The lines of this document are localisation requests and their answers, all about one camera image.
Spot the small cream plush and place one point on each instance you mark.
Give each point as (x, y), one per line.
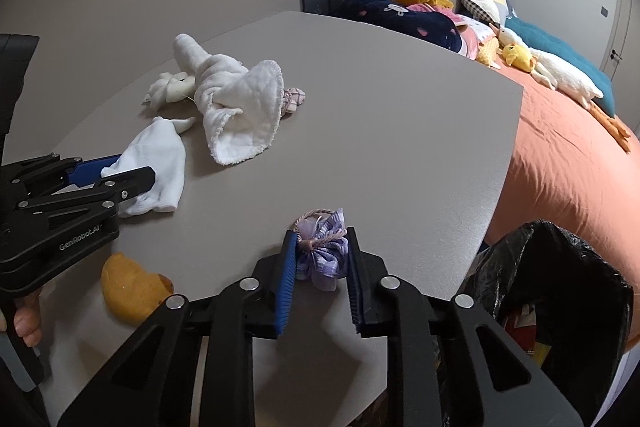
(167, 89)

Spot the navy printed pillow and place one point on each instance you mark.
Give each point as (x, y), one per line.
(400, 19)

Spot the tan plush toy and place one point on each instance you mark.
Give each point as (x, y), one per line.
(130, 289)

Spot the white towel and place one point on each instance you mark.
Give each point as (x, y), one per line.
(230, 107)

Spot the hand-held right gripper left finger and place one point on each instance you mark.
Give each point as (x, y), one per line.
(286, 287)

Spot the white goose plush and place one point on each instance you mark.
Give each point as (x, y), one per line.
(560, 74)

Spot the black trash bag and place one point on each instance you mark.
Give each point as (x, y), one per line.
(550, 267)

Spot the yellow duck plush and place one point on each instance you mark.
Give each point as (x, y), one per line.
(517, 56)

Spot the white door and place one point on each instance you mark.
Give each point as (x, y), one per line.
(625, 22)

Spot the teal pillow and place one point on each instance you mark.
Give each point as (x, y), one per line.
(555, 47)

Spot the white sock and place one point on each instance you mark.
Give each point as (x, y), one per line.
(155, 162)

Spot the person's left hand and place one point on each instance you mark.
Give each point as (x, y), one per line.
(27, 322)

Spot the pink pillow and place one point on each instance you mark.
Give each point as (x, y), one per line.
(470, 34)

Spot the yellow knit cloth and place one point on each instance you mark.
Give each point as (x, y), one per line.
(487, 52)

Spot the checkered pillow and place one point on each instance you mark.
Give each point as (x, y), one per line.
(482, 4)

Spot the bed with orange sheet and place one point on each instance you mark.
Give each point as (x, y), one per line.
(560, 157)

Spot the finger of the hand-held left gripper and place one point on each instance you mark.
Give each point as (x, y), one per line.
(85, 172)
(100, 194)

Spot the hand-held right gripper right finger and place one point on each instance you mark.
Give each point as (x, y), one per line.
(354, 287)

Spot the pink plaid cloth bow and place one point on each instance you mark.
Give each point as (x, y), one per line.
(294, 99)

